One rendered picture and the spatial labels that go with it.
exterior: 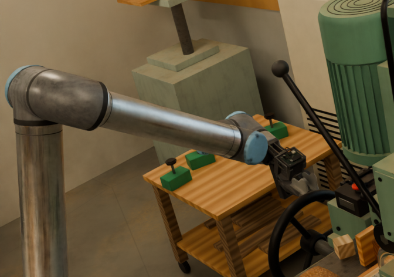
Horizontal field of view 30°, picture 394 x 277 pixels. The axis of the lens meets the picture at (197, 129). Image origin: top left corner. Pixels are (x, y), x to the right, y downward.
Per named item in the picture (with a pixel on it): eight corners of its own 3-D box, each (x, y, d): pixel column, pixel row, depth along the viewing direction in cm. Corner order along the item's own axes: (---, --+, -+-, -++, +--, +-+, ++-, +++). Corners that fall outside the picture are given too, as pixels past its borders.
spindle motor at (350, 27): (386, 120, 161) (364, -18, 148) (451, 139, 146) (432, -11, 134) (326, 154, 153) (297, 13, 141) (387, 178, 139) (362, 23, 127)
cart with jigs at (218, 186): (279, 208, 368) (251, 91, 342) (362, 247, 321) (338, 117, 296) (172, 274, 339) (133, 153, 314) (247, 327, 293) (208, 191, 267)
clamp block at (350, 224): (373, 206, 190) (368, 176, 187) (413, 223, 179) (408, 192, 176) (331, 233, 184) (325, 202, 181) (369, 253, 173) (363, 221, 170)
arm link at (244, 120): (216, 137, 220) (241, 132, 226) (241, 159, 212) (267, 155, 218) (224, 110, 215) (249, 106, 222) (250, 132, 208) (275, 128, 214)
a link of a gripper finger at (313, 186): (321, 186, 194) (298, 167, 200) (319, 202, 198) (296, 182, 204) (329, 181, 196) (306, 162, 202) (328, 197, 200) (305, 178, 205)
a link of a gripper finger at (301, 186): (312, 192, 193) (289, 172, 199) (311, 207, 197) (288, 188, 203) (321, 186, 194) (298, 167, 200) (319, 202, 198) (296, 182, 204)
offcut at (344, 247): (356, 254, 169) (353, 241, 167) (340, 260, 169) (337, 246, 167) (350, 247, 172) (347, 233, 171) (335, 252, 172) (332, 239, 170)
